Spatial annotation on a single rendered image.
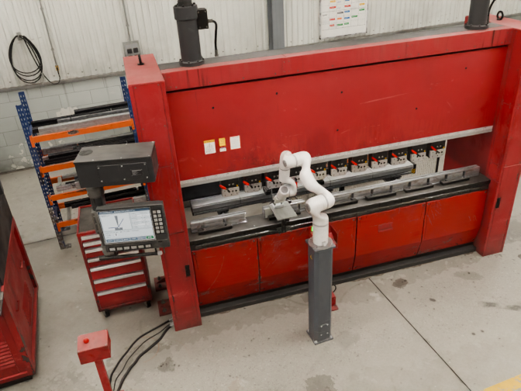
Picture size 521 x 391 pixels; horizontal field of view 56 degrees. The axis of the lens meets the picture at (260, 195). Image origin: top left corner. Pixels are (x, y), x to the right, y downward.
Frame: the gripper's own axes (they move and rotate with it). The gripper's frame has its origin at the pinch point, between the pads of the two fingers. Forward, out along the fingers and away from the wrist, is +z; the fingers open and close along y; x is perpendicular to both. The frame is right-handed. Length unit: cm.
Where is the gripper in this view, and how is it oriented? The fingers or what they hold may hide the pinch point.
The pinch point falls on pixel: (277, 202)
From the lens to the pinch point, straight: 436.6
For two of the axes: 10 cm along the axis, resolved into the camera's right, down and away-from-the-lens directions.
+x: 2.5, 9.1, -3.2
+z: -1.4, 3.6, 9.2
